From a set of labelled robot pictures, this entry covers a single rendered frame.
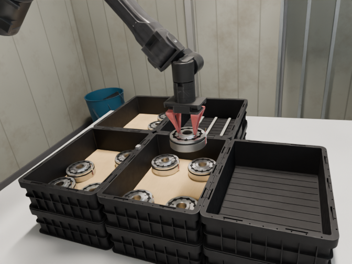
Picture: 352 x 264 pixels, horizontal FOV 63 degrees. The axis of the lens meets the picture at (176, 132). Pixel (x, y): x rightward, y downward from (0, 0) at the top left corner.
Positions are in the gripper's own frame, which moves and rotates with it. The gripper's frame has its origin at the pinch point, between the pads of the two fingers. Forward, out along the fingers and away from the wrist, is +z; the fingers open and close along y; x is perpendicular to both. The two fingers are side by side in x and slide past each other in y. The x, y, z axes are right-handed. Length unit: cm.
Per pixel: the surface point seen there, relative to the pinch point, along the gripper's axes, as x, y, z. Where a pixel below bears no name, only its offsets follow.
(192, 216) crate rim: 18.1, -7.3, 13.8
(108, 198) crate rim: 18.7, 16.7, 13.4
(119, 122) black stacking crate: -39, 51, 19
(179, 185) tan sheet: -3.9, 5.7, 22.7
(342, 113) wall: -225, -69, 78
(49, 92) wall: -143, 208, 44
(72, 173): 3.5, 44.3, 20.2
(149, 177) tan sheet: -5.6, 18.1, 22.8
